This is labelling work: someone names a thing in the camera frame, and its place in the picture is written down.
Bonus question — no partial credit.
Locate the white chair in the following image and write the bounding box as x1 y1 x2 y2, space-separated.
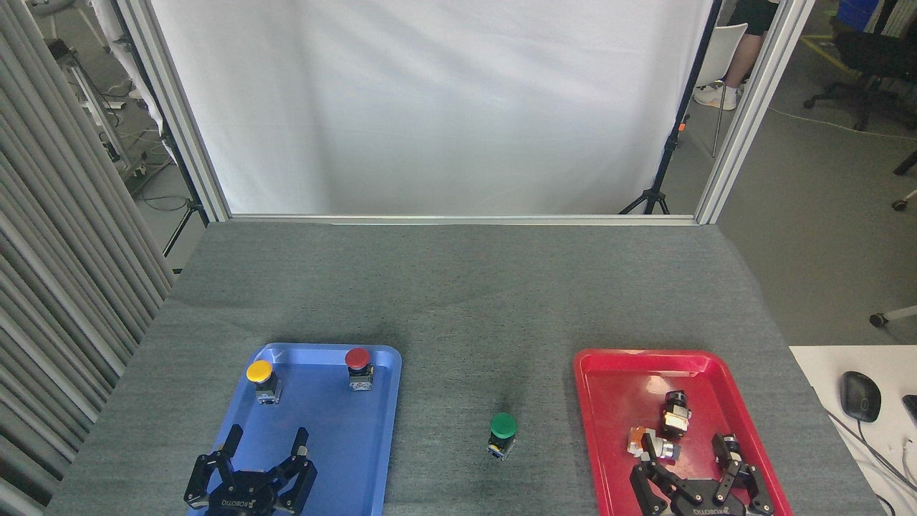
693 23 749 158

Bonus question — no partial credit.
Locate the red push button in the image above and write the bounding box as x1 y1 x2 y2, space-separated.
345 348 375 391

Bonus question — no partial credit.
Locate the yellow push button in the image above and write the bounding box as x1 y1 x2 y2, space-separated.
246 359 282 406

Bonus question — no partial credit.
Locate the mouse cable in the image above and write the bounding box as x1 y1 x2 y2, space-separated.
824 408 917 497

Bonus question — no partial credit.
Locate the grey pleated curtain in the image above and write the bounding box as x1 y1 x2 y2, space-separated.
0 0 177 516

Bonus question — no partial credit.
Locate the white floor cable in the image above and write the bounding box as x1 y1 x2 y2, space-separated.
768 106 917 142

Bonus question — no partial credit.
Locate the orange and white switch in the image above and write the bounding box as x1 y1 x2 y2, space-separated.
628 426 682 464

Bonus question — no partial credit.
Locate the silver frame crossbar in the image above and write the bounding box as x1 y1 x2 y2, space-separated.
228 213 700 227

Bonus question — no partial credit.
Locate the blue plastic tray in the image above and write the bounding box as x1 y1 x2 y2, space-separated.
188 343 403 516

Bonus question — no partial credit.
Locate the black knob switch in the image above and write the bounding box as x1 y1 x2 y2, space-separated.
660 391 693 439

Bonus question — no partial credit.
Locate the person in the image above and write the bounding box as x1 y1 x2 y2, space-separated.
693 0 780 112

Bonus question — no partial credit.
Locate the silver frame post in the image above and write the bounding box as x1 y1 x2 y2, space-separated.
693 0 817 226
115 0 231 224

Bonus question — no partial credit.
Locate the grey chair leg with caster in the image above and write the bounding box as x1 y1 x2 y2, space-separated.
869 305 917 329

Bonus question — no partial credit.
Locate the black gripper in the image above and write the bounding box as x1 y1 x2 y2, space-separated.
630 432 775 516
184 424 318 516

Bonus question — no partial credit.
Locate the black tripod light stand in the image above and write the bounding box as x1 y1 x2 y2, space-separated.
162 129 211 259
619 0 724 216

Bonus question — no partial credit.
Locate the metal equipment rack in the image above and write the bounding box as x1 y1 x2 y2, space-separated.
44 36 148 180

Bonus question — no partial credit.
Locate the white backdrop cloth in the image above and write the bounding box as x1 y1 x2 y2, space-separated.
149 0 719 216

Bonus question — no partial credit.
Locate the black computer mouse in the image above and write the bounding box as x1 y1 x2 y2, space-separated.
840 371 883 424

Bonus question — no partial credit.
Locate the green push button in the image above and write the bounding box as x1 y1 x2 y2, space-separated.
486 412 519 462

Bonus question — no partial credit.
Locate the blue bin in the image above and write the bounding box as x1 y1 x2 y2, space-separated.
835 0 886 34

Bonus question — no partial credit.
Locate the black office chair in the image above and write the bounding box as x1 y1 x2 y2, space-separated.
802 20 917 133

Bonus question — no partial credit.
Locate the grey table cloth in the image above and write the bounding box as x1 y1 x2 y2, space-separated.
43 221 890 516

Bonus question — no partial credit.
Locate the red plastic tray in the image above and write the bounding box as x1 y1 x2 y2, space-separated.
573 348 794 516

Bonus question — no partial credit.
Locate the white desk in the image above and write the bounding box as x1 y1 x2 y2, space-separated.
788 345 917 516

